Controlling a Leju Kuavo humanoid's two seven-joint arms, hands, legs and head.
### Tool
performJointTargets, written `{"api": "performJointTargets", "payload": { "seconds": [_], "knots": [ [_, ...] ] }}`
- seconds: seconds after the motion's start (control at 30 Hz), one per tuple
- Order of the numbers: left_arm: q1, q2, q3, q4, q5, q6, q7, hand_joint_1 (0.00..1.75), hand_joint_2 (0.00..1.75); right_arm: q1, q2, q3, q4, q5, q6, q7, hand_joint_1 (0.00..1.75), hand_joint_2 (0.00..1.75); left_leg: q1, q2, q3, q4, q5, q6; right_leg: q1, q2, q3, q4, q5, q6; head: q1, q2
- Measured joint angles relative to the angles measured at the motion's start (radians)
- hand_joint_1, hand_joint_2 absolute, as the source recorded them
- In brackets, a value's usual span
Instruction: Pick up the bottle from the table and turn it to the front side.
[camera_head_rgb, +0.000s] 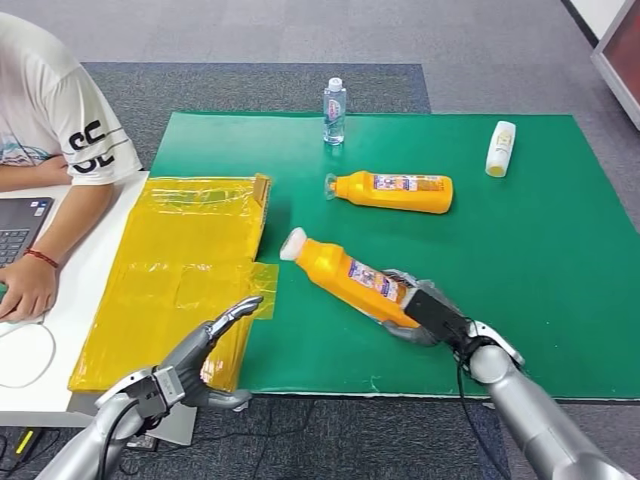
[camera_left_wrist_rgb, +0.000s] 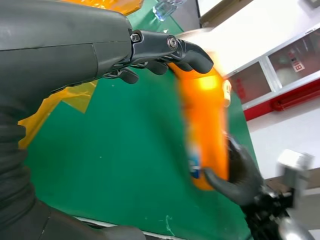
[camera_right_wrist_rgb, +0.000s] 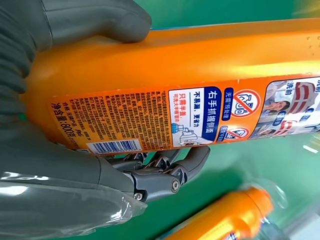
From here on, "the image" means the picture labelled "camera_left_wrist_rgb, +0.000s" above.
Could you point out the green table mat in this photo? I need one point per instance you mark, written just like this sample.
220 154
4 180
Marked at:
112 149

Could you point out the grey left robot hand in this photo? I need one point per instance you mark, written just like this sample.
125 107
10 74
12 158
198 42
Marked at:
50 43

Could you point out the orange detergent bottle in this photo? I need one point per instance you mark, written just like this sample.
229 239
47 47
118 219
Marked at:
204 132

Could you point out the red white wall cabinet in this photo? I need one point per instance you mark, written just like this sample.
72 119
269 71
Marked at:
287 96

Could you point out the yellow taped cardboard sheet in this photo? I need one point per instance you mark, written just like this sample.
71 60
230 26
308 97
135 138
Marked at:
37 122

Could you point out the clear water bottle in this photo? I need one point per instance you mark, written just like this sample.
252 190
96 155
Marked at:
164 8

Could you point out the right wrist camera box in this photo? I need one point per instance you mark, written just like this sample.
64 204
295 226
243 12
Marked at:
295 169

